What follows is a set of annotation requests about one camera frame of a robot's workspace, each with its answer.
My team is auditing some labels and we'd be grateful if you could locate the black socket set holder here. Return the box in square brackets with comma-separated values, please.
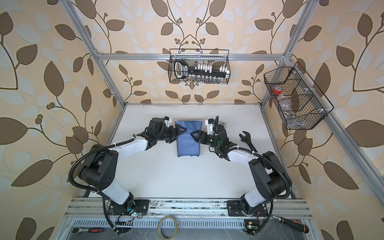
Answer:
[173, 60, 231, 81]

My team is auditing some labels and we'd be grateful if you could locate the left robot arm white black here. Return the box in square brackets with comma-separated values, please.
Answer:
[68, 117, 187, 205]

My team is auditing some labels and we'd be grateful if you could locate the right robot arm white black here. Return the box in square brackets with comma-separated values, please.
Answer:
[191, 125, 292, 211]

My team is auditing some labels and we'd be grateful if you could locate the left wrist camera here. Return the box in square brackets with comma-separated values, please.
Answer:
[163, 116, 172, 128]

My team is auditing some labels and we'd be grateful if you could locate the orange black screwdriver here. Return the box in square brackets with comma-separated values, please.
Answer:
[276, 217, 309, 234]

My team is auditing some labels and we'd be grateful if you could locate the right black wire basket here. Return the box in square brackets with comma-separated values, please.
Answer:
[264, 62, 334, 130]

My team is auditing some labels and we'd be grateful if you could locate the ratchet wrench red handle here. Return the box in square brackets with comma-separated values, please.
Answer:
[72, 227, 104, 235]

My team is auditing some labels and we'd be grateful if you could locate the back black wire basket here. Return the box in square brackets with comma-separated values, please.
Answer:
[168, 48, 231, 85]

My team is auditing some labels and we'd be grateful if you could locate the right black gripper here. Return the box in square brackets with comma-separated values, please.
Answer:
[191, 130, 220, 149]

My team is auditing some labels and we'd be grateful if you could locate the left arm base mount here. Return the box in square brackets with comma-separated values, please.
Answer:
[108, 199, 150, 216]

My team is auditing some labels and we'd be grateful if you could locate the black adjustable wrench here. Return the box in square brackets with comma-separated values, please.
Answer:
[239, 131, 258, 153]

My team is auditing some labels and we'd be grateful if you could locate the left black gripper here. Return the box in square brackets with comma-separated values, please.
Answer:
[155, 123, 188, 142]

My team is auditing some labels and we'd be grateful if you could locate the aluminium mounting rail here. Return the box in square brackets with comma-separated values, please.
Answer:
[65, 198, 313, 220]

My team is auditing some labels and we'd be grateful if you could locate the light blue wrapping paper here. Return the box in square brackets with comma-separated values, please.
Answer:
[176, 121, 203, 157]

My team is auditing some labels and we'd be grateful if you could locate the black wire basket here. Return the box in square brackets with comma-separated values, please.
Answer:
[264, 62, 334, 130]
[168, 48, 231, 85]

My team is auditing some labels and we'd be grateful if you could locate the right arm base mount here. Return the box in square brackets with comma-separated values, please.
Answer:
[227, 200, 268, 218]

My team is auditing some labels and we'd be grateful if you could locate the clear tape roll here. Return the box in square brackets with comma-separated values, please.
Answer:
[157, 216, 179, 240]

